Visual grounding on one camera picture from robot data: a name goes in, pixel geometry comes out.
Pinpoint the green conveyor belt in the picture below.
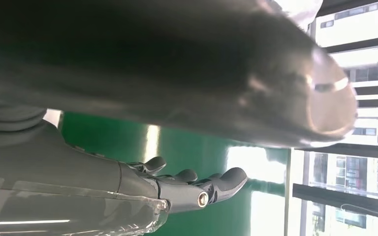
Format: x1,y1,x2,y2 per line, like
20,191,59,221
58,112,291,236

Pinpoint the window wall with dark frames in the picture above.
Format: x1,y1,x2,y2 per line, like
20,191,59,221
290,0,378,236

